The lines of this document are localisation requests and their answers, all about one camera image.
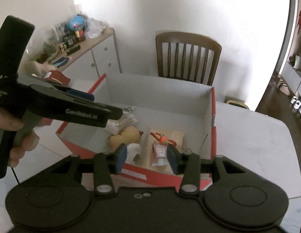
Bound red cardboard box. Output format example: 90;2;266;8
55;73;217;187

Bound wooden slat-back chair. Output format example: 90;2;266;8
155;31;222;86

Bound white sideboard cabinet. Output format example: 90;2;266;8
27;28;122;83

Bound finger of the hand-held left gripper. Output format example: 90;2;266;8
54;85;95;102
68;97;124;121

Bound beige cloth bag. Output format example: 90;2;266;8
24;61;53;78

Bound blue flat item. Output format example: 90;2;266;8
52;57;70;68

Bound beige slippers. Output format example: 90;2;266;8
278;79;291;95

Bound pair of shoes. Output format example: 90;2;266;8
290;96;301;120

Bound white round roll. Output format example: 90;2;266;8
126;143;143;162

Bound red pouch bag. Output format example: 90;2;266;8
42;70;71;85

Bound white plastic bag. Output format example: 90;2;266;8
85;19;106;39

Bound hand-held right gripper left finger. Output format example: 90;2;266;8
47;143;128;197

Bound yellow plush toy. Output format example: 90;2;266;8
108;125;144;154

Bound wet wipes pack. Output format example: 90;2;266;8
106;105;141;136

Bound person's left hand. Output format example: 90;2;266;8
0;107;53;168

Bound red and white tube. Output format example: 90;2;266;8
152;143;169;167

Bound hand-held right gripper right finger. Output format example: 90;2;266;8
166;146;249;196

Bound carrot figure keychain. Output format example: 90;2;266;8
150;131;197;155

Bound wooden stool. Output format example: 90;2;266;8
226;99;249;111

